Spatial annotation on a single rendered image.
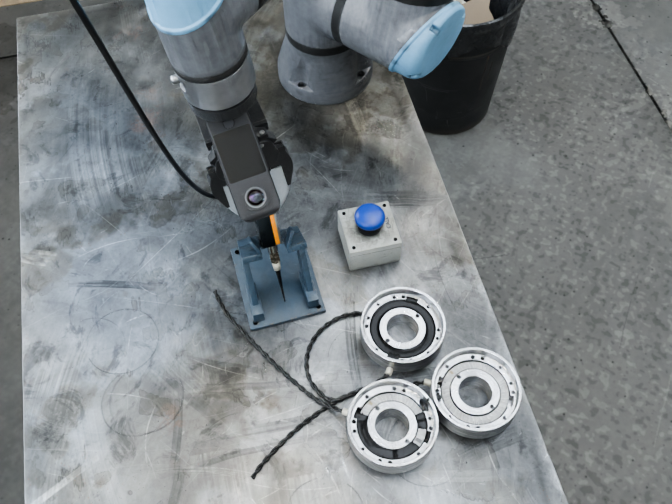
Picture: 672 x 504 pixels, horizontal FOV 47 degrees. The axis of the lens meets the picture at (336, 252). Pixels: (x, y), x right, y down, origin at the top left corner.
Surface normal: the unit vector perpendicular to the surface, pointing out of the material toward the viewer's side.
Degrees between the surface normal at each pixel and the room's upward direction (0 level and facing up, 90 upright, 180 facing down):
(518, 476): 0
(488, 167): 0
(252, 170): 31
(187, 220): 0
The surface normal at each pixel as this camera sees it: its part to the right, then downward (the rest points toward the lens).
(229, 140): 0.07, -0.04
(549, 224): -0.01, -0.54
